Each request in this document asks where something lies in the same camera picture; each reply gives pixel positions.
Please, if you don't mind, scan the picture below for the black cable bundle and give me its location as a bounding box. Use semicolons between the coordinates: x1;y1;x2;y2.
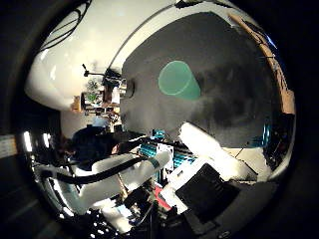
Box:
39;0;94;53

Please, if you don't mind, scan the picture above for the wooden board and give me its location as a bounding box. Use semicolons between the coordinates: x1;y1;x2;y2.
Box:
228;13;297;116

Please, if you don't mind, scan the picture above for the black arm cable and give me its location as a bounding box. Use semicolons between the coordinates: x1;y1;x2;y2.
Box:
49;155;151;185

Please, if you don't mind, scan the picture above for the green potted plant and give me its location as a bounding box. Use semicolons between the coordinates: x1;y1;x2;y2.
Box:
85;79;101;104

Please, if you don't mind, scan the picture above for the green plastic cup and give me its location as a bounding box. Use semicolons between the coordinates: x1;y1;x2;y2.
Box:
158;60;202;102

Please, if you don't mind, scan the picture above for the teal storage bin rack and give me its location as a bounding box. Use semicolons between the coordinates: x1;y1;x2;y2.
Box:
139;128;197;168

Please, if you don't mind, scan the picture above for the black tripod stand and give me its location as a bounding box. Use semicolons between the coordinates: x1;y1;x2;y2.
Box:
82;63;114;81

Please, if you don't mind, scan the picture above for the person in dark clothes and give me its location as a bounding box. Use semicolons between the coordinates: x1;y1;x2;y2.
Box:
68;125;116;168

